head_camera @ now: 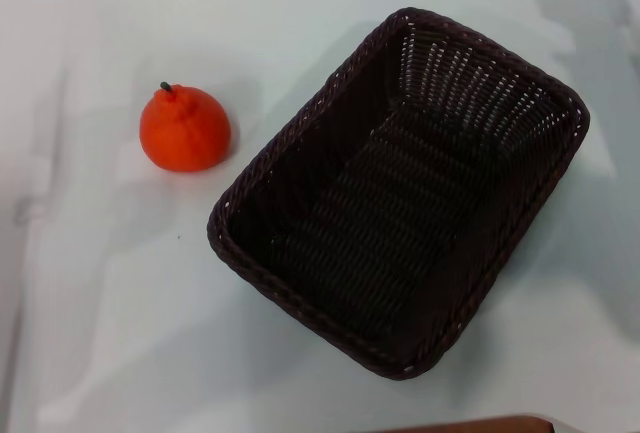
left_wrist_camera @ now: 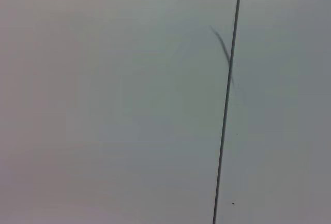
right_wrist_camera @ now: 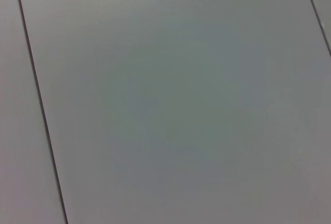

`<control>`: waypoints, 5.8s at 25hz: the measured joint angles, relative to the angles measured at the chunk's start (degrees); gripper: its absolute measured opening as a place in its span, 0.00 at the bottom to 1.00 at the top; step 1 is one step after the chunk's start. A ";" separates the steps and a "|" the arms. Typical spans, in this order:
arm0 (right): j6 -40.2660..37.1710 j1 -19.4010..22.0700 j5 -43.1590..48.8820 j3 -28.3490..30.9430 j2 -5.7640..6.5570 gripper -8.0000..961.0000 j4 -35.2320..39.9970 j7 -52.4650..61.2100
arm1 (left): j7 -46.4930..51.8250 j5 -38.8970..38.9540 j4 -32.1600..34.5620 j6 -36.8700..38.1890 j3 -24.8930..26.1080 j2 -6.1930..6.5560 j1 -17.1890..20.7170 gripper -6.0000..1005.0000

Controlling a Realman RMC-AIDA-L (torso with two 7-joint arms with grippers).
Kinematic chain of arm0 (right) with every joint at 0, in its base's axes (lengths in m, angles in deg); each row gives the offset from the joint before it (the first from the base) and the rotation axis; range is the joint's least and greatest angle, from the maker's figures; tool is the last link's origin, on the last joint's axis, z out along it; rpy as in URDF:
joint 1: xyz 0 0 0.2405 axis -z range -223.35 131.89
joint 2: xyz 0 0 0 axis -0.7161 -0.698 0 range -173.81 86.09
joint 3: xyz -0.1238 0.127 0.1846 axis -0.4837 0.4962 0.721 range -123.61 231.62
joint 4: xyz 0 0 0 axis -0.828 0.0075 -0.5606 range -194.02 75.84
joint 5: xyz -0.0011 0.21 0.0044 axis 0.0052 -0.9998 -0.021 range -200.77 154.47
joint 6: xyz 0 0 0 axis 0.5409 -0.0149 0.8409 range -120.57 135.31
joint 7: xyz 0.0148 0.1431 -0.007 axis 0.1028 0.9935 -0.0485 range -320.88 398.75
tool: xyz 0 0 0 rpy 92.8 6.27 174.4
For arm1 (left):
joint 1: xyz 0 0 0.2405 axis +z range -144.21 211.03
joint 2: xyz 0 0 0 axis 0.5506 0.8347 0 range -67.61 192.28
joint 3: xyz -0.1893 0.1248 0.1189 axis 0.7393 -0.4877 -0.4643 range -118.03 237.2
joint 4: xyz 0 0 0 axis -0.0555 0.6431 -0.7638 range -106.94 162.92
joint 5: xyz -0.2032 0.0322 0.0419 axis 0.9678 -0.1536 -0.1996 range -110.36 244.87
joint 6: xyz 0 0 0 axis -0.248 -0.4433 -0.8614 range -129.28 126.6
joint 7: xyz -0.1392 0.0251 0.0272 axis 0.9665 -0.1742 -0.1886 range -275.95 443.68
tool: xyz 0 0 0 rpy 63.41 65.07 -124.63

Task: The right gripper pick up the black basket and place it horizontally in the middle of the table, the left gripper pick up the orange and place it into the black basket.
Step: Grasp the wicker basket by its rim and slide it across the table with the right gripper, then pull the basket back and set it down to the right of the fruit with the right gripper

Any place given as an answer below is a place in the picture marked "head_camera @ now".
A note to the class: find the black woven rectangular basket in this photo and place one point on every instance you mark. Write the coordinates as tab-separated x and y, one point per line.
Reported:
380	233

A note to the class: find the orange toy tangerine with stem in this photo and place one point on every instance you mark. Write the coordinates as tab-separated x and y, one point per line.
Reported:
185	133

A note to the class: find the brown wooden board edge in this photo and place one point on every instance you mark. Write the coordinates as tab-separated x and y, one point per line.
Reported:
475	425

